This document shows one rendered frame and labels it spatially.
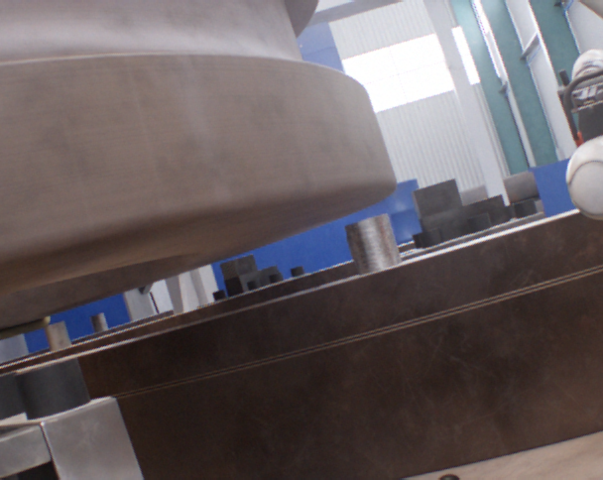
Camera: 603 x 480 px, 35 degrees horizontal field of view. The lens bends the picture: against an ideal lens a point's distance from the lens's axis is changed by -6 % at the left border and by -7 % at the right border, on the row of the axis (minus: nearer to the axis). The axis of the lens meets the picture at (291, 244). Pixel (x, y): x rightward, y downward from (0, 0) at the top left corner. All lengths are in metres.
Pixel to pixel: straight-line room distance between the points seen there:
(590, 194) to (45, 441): 0.73
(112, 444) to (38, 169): 0.55
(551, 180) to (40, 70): 10.04
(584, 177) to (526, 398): 0.58
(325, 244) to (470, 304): 5.11
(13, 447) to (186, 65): 0.92
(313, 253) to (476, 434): 5.11
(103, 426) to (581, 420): 1.02
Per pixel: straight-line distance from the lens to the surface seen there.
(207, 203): 1.54
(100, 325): 5.41
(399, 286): 1.75
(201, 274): 11.20
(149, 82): 1.53
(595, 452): 1.60
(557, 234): 1.66
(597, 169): 1.25
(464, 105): 6.95
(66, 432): 0.86
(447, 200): 2.80
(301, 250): 6.81
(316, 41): 6.92
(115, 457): 0.88
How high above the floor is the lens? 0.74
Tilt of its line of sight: 1 degrees up
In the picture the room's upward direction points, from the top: 17 degrees counter-clockwise
